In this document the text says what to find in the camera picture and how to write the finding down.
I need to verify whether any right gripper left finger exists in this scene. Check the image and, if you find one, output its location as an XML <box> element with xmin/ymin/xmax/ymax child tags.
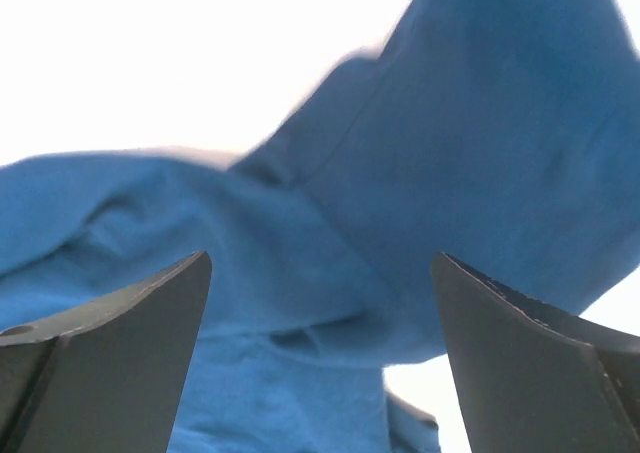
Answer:
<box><xmin>1</xmin><ymin>252</ymin><xmax>212</xmax><ymax>453</ymax></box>

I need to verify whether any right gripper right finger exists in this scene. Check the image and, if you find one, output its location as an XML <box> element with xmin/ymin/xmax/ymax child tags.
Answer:
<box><xmin>431</xmin><ymin>253</ymin><xmax>639</xmax><ymax>453</ymax></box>

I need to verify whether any navy blue t-shirt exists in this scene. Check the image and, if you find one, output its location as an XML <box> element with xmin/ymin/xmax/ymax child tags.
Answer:
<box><xmin>1</xmin><ymin>0</ymin><xmax>639</xmax><ymax>452</ymax></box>

